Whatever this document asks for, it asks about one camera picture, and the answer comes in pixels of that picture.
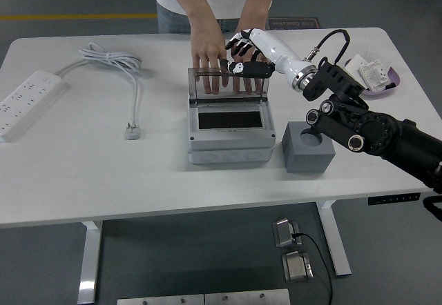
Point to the grey plastic enclosure box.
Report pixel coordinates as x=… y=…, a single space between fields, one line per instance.
x=231 y=139

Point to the white power strip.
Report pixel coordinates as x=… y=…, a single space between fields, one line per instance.
x=27 y=101

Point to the person's left hand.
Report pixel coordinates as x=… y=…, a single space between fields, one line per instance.
x=247 y=85

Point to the grey block holder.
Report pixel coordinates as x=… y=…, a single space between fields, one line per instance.
x=304 y=156

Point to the person's right forearm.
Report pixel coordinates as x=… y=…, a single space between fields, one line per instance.
x=193 y=5

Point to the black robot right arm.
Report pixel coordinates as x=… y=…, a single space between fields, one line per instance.
x=380 y=132

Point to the black table control panel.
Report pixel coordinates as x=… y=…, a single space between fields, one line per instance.
x=393 y=198

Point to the white socket module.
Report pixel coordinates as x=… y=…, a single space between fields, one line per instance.
x=374 y=75

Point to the clear plastic bag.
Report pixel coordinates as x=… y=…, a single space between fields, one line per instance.
x=378 y=52

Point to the white table leg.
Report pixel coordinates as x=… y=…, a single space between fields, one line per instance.
x=335 y=243
x=88 y=263

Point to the dark floor sign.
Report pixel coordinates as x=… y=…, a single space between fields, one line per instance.
x=297 y=23

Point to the person's right hand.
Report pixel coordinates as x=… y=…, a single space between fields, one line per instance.
x=209 y=49

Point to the small black part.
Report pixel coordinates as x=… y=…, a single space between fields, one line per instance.
x=391 y=85

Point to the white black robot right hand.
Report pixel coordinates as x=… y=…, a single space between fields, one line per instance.
x=276 y=51

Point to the purple tray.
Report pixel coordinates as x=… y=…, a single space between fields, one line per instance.
x=395 y=77

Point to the grey metal plate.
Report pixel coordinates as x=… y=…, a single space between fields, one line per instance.
x=245 y=297
x=159 y=300

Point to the smoky transparent hinged lid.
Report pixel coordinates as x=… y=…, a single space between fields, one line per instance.
x=193 y=87

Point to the yellow floor tape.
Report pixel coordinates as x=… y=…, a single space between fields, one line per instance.
x=86 y=17

